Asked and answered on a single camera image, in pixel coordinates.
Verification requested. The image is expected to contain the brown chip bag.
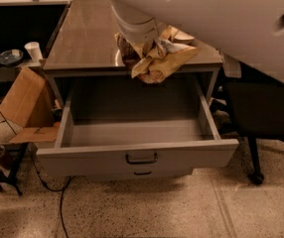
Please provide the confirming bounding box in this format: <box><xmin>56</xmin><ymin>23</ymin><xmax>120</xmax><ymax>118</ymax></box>
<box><xmin>115</xmin><ymin>33</ymin><xmax>183</xmax><ymax>84</ymax></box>

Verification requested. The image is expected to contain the black top drawer handle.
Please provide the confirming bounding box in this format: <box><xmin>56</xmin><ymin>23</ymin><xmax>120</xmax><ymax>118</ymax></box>
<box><xmin>125</xmin><ymin>153</ymin><xmax>158</xmax><ymax>166</ymax></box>

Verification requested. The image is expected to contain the black lower drawer handle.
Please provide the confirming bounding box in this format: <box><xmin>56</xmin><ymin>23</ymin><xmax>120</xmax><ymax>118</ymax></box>
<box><xmin>133</xmin><ymin>171</ymin><xmax>152</xmax><ymax>176</ymax></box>

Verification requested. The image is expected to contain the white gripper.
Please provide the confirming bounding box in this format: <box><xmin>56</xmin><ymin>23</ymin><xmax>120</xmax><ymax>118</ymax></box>
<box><xmin>110</xmin><ymin>0</ymin><xmax>199</xmax><ymax>78</ymax></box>

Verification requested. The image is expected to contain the beige paper bowl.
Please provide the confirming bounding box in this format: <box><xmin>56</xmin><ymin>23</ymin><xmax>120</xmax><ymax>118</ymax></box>
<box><xmin>173</xmin><ymin>31</ymin><xmax>195</xmax><ymax>45</ymax></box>

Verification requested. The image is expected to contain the low grey side shelf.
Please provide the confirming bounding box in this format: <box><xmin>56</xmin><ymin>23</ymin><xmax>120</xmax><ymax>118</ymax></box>
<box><xmin>0</xmin><ymin>60</ymin><xmax>41</xmax><ymax>82</ymax></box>

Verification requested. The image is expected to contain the blue patterned bowl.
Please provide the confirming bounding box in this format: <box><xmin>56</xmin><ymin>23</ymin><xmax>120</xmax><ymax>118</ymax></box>
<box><xmin>0</xmin><ymin>50</ymin><xmax>24</xmax><ymax>66</ymax></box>

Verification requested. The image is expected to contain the black office chair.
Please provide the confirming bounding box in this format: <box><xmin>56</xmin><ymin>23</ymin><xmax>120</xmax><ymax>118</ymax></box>
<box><xmin>211</xmin><ymin>61</ymin><xmax>284</xmax><ymax>185</ymax></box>

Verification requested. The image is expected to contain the white paper cup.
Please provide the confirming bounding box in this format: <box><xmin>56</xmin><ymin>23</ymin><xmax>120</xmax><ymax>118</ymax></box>
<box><xmin>24</xmin><ymin>42</ymin><xmax>43</xmax><ymax>61</ymax></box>

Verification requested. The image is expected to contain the open grey top drawer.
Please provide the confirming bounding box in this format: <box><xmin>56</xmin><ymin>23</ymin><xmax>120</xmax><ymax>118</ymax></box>
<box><xmin>37</xmin><ymin>74</ymin><xmax>238</xmax><ymax>179</ymax></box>

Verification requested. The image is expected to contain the black tripod stand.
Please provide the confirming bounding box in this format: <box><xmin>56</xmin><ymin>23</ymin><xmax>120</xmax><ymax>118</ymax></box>
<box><xmin>0</xmin><ymin>143</ymin><xmax>28</xmax><ymax>195</ymax></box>

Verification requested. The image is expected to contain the brown cardboard box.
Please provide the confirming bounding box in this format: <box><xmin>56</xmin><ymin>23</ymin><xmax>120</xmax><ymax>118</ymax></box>
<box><xmin>0</xmin><ymin>67</ymin><xmax>59</xmax><ymax>143</ymax></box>

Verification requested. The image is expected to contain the black floor cable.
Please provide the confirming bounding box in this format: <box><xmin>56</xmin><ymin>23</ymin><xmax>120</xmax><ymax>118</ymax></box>
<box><xmin>0</xmin><ymin>97</ymin><xmax>73</xmax><ymax>238</ymax></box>

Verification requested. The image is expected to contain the black drawer handle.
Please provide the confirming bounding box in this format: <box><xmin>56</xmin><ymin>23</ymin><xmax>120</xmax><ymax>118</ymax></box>
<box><xmin>125</xmin><ymin>153</ymin><xmax>158</xmax><ymax>166</ymax></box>
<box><xmin>133</xmin><ymin>171</ymin><xmax>152</xmax><ymax>176</ymax></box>

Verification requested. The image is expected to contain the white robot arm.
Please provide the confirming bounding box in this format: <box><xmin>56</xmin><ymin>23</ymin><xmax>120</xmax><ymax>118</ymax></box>
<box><xmin>116</xmin><ymin>0</ymin><xmax>284</xmax><ymax>83</ymax></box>

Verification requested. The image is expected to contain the grey drawer cabinet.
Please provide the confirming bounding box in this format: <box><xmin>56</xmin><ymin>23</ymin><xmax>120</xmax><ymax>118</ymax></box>
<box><xmin>42</xmin><ymin>0</ymin><xmax>224</xmax><ymax>182</ymax></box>

